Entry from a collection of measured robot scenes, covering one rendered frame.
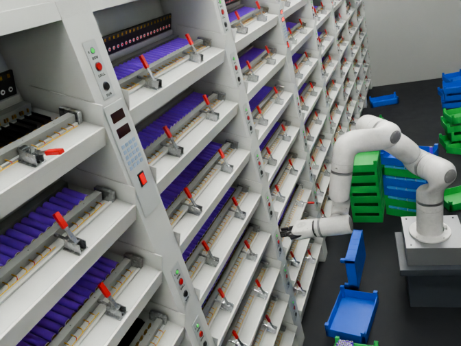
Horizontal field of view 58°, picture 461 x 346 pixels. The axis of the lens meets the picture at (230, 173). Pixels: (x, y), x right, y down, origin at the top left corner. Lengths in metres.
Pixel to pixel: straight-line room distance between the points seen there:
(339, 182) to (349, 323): 0.89
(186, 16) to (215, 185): 0.60
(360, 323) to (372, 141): 1.04
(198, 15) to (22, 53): 0.71
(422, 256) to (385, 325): 0.41
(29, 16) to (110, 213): 0.43
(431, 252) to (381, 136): 0.73
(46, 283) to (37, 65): 0.45
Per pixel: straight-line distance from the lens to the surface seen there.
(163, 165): 1.14
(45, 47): 0.96
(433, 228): 2.23
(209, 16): 1.51
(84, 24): 0.95
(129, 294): 1.05
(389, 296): 2.51
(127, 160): 0.97
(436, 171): 2.02
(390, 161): 2.91
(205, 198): 1.33
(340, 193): 1.79
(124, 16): 1.40
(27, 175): 0.80
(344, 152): 1.72
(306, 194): 2.42
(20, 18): 0.84
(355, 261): 2.44
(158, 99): 1.12
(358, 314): 2.42
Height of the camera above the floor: 1.74
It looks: 24 degrees down
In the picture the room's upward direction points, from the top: 16 degrees counter-clockwise
